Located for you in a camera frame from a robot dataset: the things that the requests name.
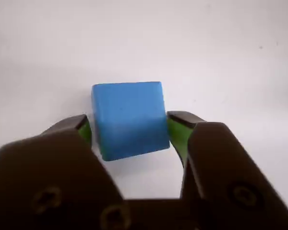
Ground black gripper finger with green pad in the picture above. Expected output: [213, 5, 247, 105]
[166, 111, 288, 230]
[0, 114, 135, 230]

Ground blue lego block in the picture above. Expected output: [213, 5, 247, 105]
[91, 81, 171, 162]

